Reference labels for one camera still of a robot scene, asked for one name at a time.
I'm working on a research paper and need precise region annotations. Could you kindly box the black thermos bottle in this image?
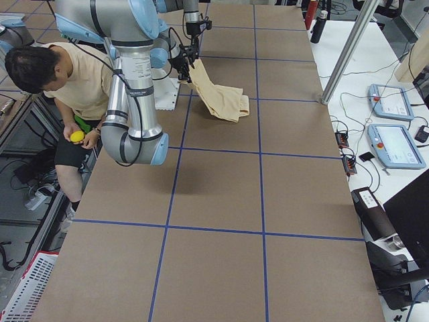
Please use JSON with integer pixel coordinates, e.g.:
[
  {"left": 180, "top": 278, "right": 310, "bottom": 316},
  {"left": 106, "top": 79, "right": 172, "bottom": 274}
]
[{"left": 310, "top": 10, "right": 328, "bottom": 44}]

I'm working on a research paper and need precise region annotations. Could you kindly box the person in beige shirt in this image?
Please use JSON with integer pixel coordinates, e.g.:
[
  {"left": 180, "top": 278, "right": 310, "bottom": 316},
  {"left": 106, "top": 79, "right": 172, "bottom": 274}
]
[{"left": 5, "top": 42, "right": 113, "bottom": 232}]

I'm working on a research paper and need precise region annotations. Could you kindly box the black monitor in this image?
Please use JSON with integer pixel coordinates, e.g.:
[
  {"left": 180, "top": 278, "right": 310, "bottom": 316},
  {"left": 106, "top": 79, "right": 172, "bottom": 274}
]
[{"left": 383, "top": 171, "right": 428, "bottom": 268}]

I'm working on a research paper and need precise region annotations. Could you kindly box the far teach pendant tablet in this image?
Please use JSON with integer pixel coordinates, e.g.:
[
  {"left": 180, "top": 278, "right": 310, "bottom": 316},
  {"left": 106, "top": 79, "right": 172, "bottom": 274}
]
[{"left": 368, "top": 84, "right": 414, "bottom": 121}]

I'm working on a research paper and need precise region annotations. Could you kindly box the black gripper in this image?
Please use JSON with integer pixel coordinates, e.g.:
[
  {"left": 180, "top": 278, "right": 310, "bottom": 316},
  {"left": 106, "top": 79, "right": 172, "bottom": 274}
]
[
  {"left": 170, "top": 37, "right": 197, "bottom": 83},
  {"left": 186, "top": 21, "right": 202, "bottom": 60}
]

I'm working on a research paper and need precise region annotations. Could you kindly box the teach pendant tablet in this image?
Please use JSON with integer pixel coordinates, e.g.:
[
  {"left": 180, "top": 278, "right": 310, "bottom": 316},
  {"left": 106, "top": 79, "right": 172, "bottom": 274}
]
[
  {"left": 368, "top": 84, "right": 414, "bottom": 121},
  {"left": 367, "top": 124, "right": 426, "bottom": 170}
]

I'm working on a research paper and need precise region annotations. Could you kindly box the white plastic basket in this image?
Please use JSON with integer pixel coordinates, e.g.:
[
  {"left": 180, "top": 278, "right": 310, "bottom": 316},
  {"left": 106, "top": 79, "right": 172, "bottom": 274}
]
[{"left": 1, "top": 251, "right": 58, "bottom": 321}]

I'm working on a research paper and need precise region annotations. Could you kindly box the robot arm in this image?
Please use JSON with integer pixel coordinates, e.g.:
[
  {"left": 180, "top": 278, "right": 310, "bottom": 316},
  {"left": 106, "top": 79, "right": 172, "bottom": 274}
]
[
  {"left": 156, "top": 0, "right": 203, "bottom": 64},
  {"left": 56, "top": 1, "right": 198, "bottom": 165}
]

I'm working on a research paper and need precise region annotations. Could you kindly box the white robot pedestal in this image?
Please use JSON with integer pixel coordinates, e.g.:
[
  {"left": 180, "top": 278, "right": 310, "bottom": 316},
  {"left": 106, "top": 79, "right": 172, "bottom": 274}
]
[{"left": 151, "top": 68, "right": 180, "bottom": 111}]

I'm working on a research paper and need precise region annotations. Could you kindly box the yellow round object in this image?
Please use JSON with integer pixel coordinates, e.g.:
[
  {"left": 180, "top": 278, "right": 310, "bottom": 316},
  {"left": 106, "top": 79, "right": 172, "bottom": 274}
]
[{"left": 70, "top": 130, "right": 85, "bottom": 143}]

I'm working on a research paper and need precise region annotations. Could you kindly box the beige long sleeve shirt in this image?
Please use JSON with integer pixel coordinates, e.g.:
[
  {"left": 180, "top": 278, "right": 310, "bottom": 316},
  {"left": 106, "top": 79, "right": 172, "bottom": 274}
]
[{"left": 182, "top": 59, "right": 249, "bottom": 123}]

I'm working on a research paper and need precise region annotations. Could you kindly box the white power strip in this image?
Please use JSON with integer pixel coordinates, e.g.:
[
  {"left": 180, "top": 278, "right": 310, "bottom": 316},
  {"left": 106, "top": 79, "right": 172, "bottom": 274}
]
[{"left": 24, "top": 187, "right": 53, "bottom": 211}]

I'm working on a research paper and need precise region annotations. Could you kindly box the brown paper table cover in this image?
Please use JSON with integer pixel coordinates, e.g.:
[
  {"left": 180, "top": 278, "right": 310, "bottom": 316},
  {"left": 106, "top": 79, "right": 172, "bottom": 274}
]
[{"left": 33, "top": 3, "right": 384, "bottom": 321}]

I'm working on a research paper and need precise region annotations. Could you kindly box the red thermos bottle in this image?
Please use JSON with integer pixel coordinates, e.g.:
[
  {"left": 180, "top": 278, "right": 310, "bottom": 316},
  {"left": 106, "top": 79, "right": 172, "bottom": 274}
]
[{"left": 304, "top": 0, "right": 318, "bottom": 30}]

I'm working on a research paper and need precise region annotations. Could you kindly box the aluminium frame post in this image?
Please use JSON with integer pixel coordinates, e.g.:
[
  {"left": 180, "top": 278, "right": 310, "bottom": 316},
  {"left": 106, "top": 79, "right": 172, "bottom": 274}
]
[{"left": 320, "top": 0, "right": 378, "bottom": 105}]

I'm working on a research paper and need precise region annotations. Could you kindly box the near teach pendant tablet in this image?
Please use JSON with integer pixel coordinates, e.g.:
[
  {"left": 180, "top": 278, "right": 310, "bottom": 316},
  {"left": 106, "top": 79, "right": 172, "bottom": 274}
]
[{"left": 367, "top": 124, "right": 426, "bottom": 170}]

